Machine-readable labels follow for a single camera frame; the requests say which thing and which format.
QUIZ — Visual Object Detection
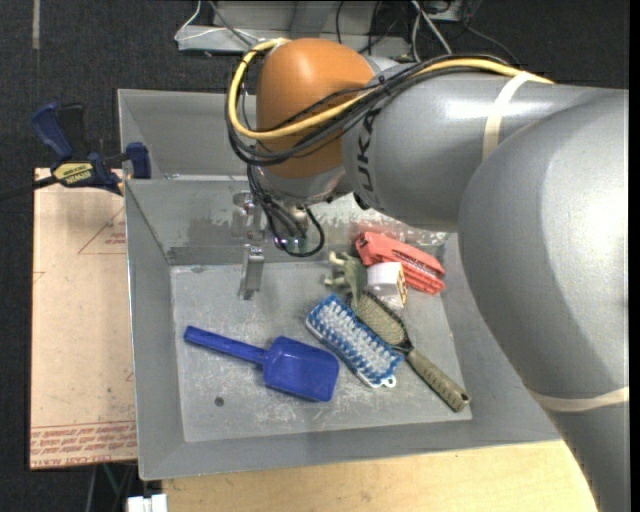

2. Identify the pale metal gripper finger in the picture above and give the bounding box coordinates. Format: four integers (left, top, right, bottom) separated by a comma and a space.
238, 244, 265, 302

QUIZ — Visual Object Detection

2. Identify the green toy animal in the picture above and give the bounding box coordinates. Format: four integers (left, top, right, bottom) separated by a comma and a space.
323, 250, 369, 302

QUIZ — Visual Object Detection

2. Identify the blue plastic scoop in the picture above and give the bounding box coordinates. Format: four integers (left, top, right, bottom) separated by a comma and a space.
182, 324, 341, 403

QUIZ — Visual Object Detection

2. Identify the blue and white scrub brush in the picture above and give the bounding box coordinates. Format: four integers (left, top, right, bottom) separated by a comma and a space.
304, 293, 405, 391

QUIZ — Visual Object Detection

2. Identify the grey metal bin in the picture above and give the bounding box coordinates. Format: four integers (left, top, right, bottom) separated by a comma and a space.
117, 88, 562, 482

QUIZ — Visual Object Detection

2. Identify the white and yellow small box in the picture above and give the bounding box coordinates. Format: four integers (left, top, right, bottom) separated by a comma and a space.
365, 260, 409, 309

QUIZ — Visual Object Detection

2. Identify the olive grey hairbrush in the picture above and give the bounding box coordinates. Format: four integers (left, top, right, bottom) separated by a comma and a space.
349, 290, 473, 414

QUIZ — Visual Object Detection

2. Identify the red ribbed plastic block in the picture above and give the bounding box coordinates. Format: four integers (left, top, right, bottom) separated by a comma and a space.
355, 230, 447, 297

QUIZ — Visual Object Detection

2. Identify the brown cardboard board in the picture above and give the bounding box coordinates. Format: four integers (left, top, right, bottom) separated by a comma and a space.
29, 167, 139, 471

